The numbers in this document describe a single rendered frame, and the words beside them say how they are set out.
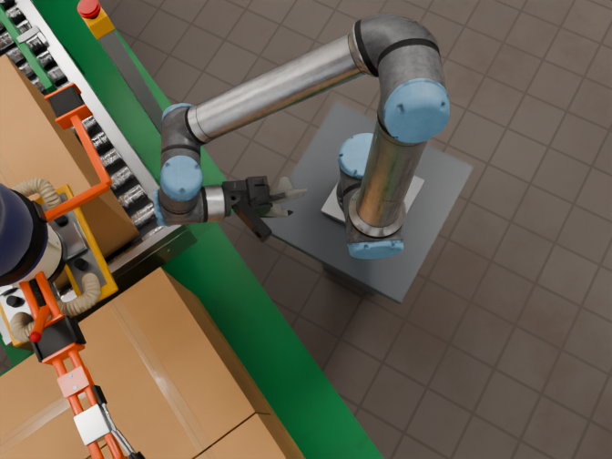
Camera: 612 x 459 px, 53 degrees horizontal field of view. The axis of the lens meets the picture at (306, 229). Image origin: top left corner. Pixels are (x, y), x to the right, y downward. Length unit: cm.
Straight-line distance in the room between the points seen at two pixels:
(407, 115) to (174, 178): 54
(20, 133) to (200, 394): 99
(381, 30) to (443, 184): 89
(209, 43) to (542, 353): 209
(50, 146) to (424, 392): 166
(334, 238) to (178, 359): 66
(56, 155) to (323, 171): 81
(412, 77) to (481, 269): 169
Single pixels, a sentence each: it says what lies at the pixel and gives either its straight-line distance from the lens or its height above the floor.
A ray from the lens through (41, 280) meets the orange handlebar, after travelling 160.
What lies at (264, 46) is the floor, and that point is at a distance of 315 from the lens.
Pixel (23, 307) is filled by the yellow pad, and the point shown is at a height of 108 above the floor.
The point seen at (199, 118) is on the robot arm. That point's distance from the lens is 141.
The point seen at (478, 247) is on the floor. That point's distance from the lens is 274.
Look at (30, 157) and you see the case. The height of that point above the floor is 95.
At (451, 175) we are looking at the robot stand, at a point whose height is 75.
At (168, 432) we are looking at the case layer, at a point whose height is 54.
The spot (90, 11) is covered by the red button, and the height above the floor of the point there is 104.
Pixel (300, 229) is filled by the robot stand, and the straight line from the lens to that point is 193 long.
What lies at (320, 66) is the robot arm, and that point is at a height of 152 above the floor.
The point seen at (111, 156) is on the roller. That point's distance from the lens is 240.
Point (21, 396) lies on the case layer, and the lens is 231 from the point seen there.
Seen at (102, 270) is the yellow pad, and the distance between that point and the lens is 167.
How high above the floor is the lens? 259
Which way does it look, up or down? 72 degrees down
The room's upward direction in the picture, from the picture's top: 13 degrees counter-clockwise
